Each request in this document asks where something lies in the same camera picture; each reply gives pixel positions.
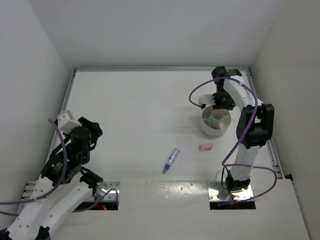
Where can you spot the metal base plate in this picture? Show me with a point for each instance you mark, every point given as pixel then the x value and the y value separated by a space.
pixel 112 187
pixel 216 193

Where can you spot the clear glue stick blue cap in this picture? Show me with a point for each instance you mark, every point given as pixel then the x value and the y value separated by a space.
pixel 170 160

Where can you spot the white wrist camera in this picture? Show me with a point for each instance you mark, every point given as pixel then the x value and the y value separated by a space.
pixel 206 99
pixel 66 122

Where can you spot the pink eraser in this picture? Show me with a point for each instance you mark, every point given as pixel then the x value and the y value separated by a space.
pixel 205 147

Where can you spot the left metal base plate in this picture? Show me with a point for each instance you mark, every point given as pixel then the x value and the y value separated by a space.
pixel 112 187

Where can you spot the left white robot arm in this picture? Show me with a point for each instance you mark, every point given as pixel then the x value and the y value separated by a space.
pixel 42 213

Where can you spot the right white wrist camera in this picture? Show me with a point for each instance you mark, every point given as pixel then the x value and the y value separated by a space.
pixel 206 99

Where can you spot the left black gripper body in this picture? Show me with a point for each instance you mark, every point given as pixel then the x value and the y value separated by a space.
pixel 96 131

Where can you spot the aluminium frame rail back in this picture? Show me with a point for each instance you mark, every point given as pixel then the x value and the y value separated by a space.
pixel 146 69

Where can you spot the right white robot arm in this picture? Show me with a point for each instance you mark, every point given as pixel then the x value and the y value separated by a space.
pixel 254 128

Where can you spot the aluminium frame rail right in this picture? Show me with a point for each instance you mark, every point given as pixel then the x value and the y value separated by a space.
pixel 271 146

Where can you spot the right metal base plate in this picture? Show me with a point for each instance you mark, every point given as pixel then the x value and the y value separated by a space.
pixel 216 193

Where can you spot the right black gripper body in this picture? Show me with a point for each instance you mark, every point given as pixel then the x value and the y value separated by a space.
pixel 223 99

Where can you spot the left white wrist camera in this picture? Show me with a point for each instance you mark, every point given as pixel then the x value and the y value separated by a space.
pixel 66 122

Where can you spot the white round divided container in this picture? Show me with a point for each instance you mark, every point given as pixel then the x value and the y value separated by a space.
pixel 221 120

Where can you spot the aluminium frame rail left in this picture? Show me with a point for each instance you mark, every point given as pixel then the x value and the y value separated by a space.
pixel 55 139

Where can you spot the aluminium frame rail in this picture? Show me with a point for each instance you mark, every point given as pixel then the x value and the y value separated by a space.
pixel 55 139
pixel 146 69
pixel 271 146

